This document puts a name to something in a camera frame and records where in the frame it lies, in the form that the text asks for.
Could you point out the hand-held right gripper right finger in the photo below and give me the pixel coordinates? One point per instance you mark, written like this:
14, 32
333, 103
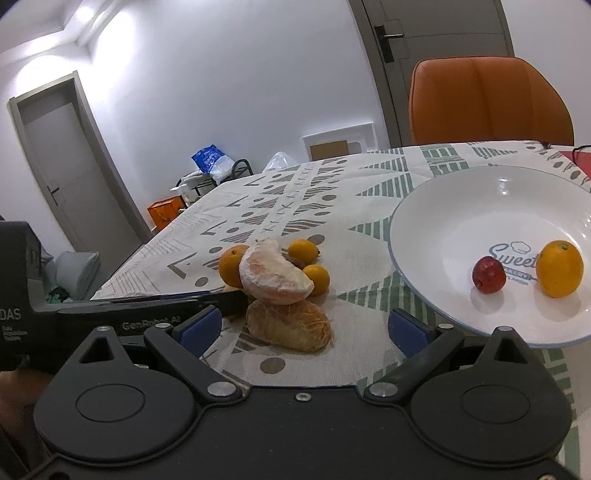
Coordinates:
407, 333

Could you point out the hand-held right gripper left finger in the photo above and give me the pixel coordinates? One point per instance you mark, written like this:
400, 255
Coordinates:
201, 326

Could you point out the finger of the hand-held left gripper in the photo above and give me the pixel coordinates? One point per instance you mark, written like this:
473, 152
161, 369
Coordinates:
138, 311

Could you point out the round orange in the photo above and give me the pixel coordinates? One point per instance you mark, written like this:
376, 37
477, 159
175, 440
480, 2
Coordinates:
229, 266

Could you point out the peeled pomelo segment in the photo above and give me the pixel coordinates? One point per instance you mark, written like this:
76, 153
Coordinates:
288, 326
272, 272

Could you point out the small red fruit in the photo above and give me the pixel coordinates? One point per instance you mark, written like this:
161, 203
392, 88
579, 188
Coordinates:
488, 275

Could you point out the small yellow round fruit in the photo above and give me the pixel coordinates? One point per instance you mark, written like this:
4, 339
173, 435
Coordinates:
303, 250
318, 279

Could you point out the white round plate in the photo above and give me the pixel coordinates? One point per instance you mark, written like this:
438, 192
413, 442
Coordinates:
452, 221

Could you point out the large yellow-orange orange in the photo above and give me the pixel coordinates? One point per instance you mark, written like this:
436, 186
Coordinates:
559, 268

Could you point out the grey cushion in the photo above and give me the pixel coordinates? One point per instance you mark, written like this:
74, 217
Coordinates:
77, 274

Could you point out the orange box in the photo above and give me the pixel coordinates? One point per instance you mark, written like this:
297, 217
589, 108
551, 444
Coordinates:
165, 213

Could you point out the grey-framed interior door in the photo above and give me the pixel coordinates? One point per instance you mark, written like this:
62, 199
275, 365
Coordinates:
69, 161

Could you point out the patterned white green tablecloth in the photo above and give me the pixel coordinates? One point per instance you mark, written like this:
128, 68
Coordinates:
323, 198

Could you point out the black metal rack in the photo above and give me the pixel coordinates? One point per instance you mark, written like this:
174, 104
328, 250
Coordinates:
238, 171

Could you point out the blue plastic bag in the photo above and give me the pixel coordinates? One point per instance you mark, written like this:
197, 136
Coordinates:
210, 159

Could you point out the white plastic bag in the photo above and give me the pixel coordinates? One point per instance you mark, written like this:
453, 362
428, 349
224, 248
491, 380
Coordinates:
279, 162

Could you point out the white foam packaging with cardboard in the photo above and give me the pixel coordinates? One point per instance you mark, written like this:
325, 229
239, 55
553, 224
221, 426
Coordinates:
339, 141

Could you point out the orange leather chair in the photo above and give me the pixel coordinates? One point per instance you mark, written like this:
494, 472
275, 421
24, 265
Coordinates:
489, 99

